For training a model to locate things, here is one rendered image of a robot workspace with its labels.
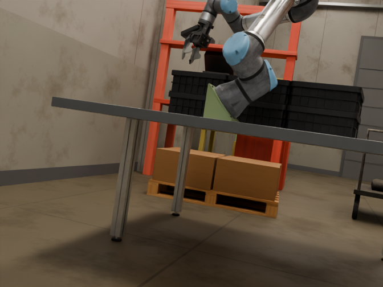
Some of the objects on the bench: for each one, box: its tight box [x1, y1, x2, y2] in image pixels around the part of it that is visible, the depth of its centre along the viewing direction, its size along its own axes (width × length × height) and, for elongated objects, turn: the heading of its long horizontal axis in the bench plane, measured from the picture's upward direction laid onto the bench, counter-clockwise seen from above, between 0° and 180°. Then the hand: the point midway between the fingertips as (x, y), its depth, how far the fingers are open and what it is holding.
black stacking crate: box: [237, 101, 288, 129], centre depth 216 cm, size 40×30×12 cm
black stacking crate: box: [284, 105, 361, 138], centre depth 204 cm, size 40×30×12 cm
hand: (186, 58), depth 216 cm, fingers open, 5 cm apart
